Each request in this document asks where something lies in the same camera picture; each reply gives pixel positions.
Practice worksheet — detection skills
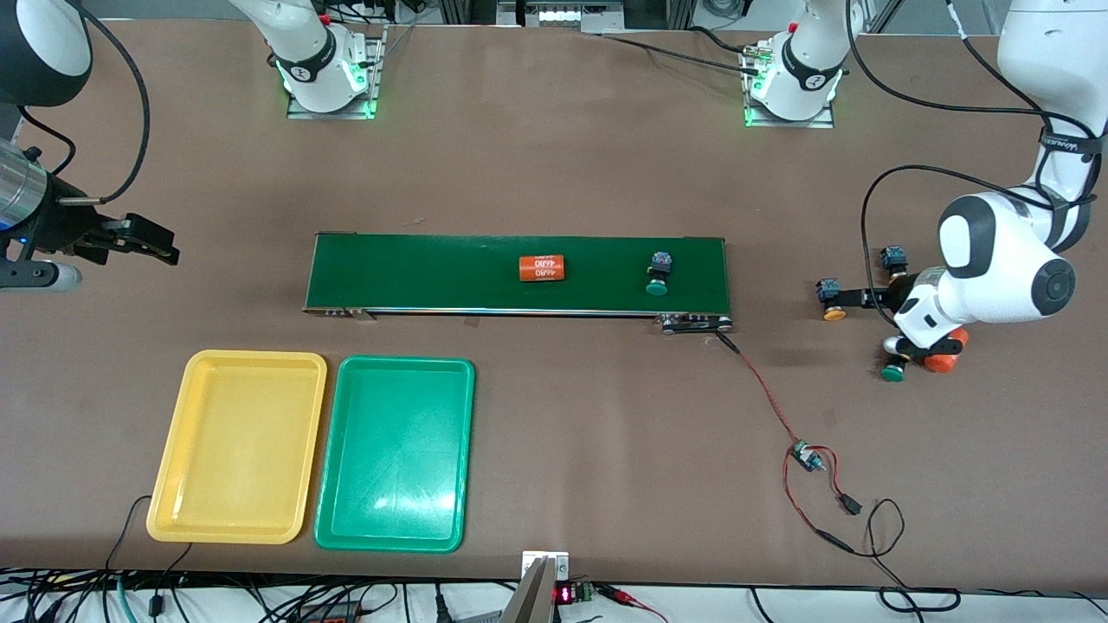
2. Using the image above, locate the green plastic tray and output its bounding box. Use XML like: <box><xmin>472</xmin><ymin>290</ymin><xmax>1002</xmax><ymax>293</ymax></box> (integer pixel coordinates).
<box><xmin>313</xmin><ymin>356</ymin><xmax>477</xmax><ymax>554</ymax></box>

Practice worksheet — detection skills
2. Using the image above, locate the red black twisted wire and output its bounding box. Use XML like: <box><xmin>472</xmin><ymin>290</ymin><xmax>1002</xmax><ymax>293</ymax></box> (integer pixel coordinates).
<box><xmin>715</xmin><ymin>332</ymin><xmax>802</xmax><ymax>449</ymax></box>

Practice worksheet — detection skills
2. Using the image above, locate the green conveyor belt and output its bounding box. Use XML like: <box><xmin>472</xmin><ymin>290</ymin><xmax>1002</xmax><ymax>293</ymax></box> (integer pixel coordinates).
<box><xmin>302</xmin><ymin>231</ymin><xmax>735</xmax><ymax>336</ymax></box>

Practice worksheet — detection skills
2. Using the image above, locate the red clip lead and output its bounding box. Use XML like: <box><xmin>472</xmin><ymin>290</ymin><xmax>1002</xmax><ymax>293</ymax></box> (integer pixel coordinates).
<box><xmin>597</xmin><ymin>584</ymin><xmax>672</xmax><ymax>623</ymax></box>

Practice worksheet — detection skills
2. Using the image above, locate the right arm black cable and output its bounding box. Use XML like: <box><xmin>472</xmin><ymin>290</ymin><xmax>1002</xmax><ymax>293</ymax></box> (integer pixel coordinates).
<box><xmin>17</xmin><ymin>0</ymin><xmax>152</xmax><ymax>207</ymax></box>

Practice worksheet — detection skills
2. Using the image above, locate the thick black cable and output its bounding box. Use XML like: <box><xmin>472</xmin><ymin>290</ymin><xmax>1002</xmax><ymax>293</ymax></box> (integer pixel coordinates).
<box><xmin>597</xmin><ymin>24</ymin><xmax>767</xmax><ymax>79</ymax></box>

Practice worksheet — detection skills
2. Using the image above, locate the yellow plastic tray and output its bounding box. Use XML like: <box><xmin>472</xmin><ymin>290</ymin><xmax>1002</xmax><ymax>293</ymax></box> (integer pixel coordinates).
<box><xmin>145</xmin><ymin>349</ymin><xmax>329</xmax><ymax>546</ymax></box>

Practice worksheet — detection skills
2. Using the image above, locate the red wire black connector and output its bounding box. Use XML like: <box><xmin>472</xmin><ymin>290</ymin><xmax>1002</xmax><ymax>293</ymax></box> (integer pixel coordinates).
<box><xmin>782</xmin><ymin>444</ymin><xmax>866</xmax><ymax>556</ymax></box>

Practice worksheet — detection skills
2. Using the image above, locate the grey metal beam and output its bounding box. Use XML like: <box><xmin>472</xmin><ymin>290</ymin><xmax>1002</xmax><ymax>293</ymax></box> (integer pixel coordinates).
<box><xmin>499</xmin><ymin>556</ymin><xmax>557</xmax><ymax>623</ymax></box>

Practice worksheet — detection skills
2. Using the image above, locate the black cable inline connector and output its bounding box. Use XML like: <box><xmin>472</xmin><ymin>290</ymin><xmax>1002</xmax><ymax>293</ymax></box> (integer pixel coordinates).
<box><xmin>149</xmin><ymin>542</ymin><xmax>195</xmax><ymax>615</ymax></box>

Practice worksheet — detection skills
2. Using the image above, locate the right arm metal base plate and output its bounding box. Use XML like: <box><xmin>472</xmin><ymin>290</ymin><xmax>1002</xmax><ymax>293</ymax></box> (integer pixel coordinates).
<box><xmin>286</xmin><ymin>24</ymin><xmax>387</xmax><ymax>120</ymax></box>

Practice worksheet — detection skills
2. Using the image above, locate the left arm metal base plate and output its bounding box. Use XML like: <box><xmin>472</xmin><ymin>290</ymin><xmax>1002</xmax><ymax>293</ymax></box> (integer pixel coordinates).
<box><xmin>743</xmin><ymin>39</ymin><xmax>836</xmax><ymax>129</ymax></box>

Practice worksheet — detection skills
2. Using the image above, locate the orange cylinder white print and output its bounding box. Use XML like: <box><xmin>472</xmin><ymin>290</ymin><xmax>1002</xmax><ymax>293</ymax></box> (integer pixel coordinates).
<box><xmin>519</xmin><ymin>254</ymin><xmax>567</xmax><ymax>284</ymax></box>
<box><xmin>922</xmin><ymin>327</ymin><xmax>970</xmax><ymax>374</ymax></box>

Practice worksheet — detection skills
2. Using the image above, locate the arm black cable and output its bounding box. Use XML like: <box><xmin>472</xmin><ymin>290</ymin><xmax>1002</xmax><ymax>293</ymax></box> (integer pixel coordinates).
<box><xmin>844</xmin><ymin>0</ymin><xmax>1092</xmax><ymax>299</ymax></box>
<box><xmin>17</xmin><ymin>0</ymin><xmax>152</xmax><ymax>207</ymax></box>

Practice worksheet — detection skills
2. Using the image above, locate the thin black looped cable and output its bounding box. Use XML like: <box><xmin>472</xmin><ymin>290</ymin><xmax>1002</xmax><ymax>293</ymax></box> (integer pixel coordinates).
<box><xmin>853</xmin><ymin>498</ymin><xmax>962</xmax><ymax>615</ymax></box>

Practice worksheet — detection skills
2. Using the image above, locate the silver mounting plate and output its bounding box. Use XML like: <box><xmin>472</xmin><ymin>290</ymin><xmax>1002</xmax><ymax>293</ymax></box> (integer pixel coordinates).
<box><xmin>522</xmin><ymin>550</ymin><xmax>570</xmax><ymax>582</ymax></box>

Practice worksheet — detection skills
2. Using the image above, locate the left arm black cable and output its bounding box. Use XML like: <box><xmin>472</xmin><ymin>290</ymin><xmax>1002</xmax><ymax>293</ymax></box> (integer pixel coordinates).
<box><xmin>844</xmin><ymin>0</ymin><xmax>1092</xmax><ymax>299</ymax></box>

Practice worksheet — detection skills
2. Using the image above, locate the white light bar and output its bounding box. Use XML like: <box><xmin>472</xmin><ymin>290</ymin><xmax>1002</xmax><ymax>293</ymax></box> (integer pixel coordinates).
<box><xmin>498</xmin><ymin>0</ymin><xmax>626</xmax><ymax>29</ymax></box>

